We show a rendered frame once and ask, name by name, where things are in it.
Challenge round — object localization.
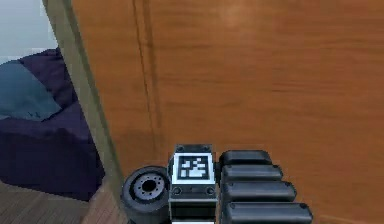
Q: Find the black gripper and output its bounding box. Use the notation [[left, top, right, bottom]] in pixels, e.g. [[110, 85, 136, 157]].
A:
[[120, 165, 172, 224]]

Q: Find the blue-grey pillow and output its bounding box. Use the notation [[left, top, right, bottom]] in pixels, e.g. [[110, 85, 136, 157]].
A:
[[0, 60, 63, 122]]

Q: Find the brown wooden door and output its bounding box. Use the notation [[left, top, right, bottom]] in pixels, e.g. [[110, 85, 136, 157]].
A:
[[42, 0, 384, 224]]

